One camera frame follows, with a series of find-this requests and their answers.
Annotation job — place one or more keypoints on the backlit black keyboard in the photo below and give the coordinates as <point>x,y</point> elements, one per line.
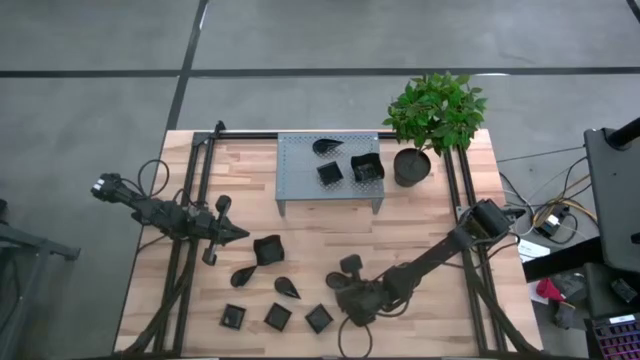
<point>617,340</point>

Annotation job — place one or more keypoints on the black stand base plate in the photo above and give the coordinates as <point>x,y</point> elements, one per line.
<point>615,200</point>

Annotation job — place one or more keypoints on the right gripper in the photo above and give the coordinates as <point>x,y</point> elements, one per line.
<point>362,302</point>

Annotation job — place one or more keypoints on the black metal bar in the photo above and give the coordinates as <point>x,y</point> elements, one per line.
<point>560,260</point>

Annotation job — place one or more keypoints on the black wavy square mini plate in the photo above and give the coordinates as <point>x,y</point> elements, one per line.
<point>367,167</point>
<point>269,250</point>

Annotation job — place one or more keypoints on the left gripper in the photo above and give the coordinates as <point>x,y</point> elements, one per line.
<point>212,227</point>

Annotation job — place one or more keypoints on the red object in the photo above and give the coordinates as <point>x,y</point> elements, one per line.
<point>547,290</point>

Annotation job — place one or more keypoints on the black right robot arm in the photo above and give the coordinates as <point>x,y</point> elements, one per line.
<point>430,255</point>

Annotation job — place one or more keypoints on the grey perforated metal shelf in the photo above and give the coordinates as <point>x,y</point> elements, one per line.
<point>300,185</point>

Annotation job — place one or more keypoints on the white paper sheet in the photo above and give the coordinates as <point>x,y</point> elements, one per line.
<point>530,249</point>

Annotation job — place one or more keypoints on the grey metal stand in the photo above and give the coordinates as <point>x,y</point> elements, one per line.
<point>40,245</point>

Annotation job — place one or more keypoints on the potted green plant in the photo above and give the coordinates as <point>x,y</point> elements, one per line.
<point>435,110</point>

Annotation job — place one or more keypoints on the black teardrop mini plate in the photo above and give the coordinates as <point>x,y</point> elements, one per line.
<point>241,277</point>
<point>285,286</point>
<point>324,146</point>

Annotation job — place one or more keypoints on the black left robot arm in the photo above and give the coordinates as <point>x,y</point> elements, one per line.
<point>150,210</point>

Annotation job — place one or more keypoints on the small electronics box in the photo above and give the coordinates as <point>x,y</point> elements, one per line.
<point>550,225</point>

